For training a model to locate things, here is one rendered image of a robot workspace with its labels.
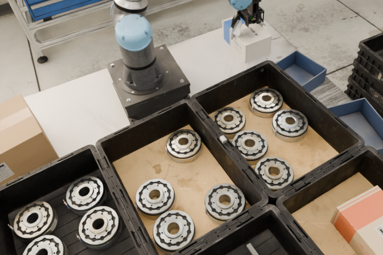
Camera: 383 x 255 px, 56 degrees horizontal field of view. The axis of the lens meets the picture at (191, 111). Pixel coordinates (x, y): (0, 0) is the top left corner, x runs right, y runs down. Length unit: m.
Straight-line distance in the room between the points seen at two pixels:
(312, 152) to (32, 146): 0.85
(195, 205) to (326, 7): 2.45
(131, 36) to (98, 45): 1.79
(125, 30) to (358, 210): 0.83
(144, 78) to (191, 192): 0.47
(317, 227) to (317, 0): 2.50
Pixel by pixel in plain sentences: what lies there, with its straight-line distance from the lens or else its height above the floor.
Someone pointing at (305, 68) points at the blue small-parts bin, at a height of 0.71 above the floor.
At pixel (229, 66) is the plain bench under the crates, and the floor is 0.70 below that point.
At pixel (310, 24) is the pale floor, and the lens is 2.98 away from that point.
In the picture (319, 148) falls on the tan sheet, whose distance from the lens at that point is 1.10.
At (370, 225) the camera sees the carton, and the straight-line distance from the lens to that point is 0.93.
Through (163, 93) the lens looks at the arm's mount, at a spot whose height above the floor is 0.80.
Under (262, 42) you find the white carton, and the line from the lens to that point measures 1.51.
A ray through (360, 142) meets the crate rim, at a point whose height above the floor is 0.93.
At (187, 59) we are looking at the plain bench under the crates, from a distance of 1.56.
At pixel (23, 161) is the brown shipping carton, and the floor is 0.78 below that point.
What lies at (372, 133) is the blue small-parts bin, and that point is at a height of 0.70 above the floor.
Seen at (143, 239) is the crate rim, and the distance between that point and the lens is 0.85.
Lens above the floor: 1.70
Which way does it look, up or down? 48 degrees down
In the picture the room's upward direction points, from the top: 8 degrees counter-clockwise
